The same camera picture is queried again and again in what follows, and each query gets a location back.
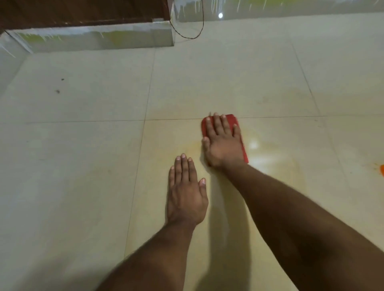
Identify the white baseboard ledge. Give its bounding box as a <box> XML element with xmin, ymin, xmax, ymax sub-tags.
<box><xmin>0</xmin><ymin>0</ymin><xmax>384</xmax><ymax>95</ymax></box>

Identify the person's right hand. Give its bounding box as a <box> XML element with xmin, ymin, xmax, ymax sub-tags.
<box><xmin>201</xmin><ymin>112</ymin><xmax>246</xmax><ymax>169</ymax></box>

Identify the person's right forearm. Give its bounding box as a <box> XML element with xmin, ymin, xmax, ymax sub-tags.
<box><xmin>223</xmin><ymin>161</ymin><xmax>384</xmax><ymax>291</ymax></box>

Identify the person's left forearm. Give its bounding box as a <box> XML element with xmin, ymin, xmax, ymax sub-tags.
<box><xmin>103</xmin><ymin>220</ymin><xmax>197</xmax><ymax>291</ymax></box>

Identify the cream tiled floor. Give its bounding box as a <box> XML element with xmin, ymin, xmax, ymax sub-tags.
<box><xmin>0</xmin><ymin>12</ymin><xmax>384</xmax><ymax>291</ymax></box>

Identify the black cable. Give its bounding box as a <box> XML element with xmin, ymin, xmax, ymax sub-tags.
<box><xmin>169</xmin><ymin>0</ymin><xmax>205</xmax><ymax>40</ymax></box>

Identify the person's left hand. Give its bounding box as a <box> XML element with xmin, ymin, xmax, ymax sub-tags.
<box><xmin>166</xmin><ymin>153</ymin><xmax>209</xmax><ymax>227</ymax></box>

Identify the brown wooden panel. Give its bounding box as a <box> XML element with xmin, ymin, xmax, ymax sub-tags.
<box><xmin>0</xmin><ymin>0</ymin><xmax>172</xmax><ymax>31</ymax></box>

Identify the red cloth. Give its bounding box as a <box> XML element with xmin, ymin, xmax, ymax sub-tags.
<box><xmin>201</xmin><ymin>114</ymin><xmax>250</xmax><ymax>164</ymax></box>

